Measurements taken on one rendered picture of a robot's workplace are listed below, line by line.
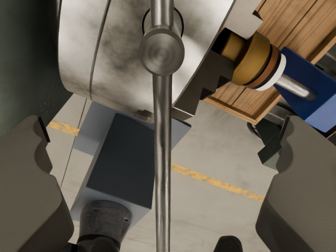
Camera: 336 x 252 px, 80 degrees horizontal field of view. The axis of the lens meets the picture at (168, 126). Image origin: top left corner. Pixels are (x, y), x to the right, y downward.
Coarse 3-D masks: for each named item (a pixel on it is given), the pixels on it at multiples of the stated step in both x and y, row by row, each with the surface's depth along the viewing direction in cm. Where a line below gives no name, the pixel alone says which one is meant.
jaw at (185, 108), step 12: (204, 60) 29; (216, 60) 29; (228, 60) 30; (204, 72) 28; (216, 72) 29; (228, 72) 30; (192, 84) 27; (204, 84) 28; (216, 84) 29; (180, 96) 26; (192, 96) 27; (204, 96) 30; (180, 108) 26; (192, 108) 27
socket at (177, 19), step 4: (148, 12) 16; (176, 12) 16; (148, 16) 16; (176, 16) 16; (180, 16) 16; (144, 20) 16; (148, 20) 16; (176, 20) 16; (180, 20) 16; (144, 24) 17; (148, 24) 17; (176, 24) 17; (180, 24) 17; (144, 28) 17; (180, 28) 17; (144, 32) 17; (180, 32) 17; (180, 36) 17
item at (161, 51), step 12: (144, 36) 9; (156, 36) 9; (168, 36) 9; (144, 48) 9; (156, 48) 9; (168, 48) 9; (180, 48) 9; (144, 60) 10; (156, 60) 10; (168, 60) 10; (180, 60) 10; (156, 72) 10; (168, 72) 10
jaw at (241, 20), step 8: (240, 0) 26; (248, 0) 26; (256, 0) 26; (232, 8) 27; (240, 8) 27; (248, 8) 27; (232, 16) 27; (240, 16) 27; (248, 16) 27; (256, 16) 27; (224, 24) 28; (232, 24) 28; (240, 24) 28; (248, 24) 28; (256, 24) 28; (240, 32) 29; (248, 32) 29
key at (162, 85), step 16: (160, 0) 10; (160, 16) 10; (160, 80) 12; (160, 96) 12; (160, 112) 13; (160, 128) 13; (160, 144) 14; (160, 160) 14; (160, 176) 15; (160, 192) 15; (160, 208) 15; (160, 224) 16; (160, 240) 16
